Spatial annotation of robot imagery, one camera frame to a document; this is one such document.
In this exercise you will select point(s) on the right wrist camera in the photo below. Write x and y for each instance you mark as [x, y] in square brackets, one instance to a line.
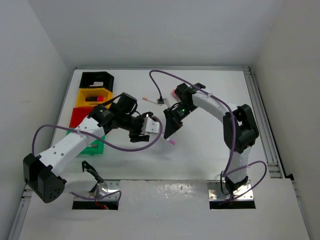
[161, 101]

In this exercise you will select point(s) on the black storage bin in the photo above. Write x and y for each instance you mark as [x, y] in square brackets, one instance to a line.
[87, 78]

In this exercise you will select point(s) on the white pen orange cap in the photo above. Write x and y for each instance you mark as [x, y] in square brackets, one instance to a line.
[150, 101]

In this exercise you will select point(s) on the red storage bin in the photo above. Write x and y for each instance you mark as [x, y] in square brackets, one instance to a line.
[78, 115]

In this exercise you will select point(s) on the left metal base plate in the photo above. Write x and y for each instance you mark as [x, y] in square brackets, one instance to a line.
[108, 190]

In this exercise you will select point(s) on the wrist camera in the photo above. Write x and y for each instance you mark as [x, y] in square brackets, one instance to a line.
[161, 101]
[150, 126]

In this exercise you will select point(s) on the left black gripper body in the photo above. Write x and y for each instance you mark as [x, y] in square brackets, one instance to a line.
[133, 124]

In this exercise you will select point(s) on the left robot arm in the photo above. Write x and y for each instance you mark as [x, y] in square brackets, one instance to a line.
[42, 171]

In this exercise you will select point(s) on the pink capped glue bottle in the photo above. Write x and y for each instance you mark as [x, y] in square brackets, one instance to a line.
[173, 92]

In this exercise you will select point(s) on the pink black highlighter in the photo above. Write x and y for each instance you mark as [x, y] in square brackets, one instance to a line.
[94, 99]

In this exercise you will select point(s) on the green storage bin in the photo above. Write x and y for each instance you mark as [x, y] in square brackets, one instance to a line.
[94, 151]

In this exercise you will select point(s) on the yellow storage bin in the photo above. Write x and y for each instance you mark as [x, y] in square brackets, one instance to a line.
[83, 93]

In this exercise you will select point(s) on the metal base plate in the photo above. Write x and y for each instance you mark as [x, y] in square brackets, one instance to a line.
[217, 192]
[108, 190]

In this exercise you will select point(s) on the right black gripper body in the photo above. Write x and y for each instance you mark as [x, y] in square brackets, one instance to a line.
[181, 111]

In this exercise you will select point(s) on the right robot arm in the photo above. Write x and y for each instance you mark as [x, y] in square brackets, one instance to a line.
[240, 130]

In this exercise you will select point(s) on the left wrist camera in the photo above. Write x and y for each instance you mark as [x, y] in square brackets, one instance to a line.
[150, 126]

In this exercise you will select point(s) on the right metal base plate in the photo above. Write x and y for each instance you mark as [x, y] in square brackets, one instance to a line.
[217, 192]

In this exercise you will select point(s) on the white pen purple cap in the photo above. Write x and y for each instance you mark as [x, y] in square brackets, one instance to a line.
[168, 139]

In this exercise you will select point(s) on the white eraser block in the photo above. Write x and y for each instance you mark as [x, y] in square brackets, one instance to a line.
[97, 84]

